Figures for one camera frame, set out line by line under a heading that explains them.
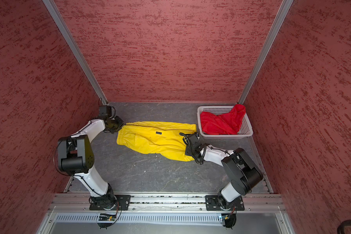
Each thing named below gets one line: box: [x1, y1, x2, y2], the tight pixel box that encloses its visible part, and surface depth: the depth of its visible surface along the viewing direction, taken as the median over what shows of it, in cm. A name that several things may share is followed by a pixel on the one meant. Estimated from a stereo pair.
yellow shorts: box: [116, 121, 198, 162], surface depth 97 cm
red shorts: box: [199, 103, 247, 136], surface depth 98 cm
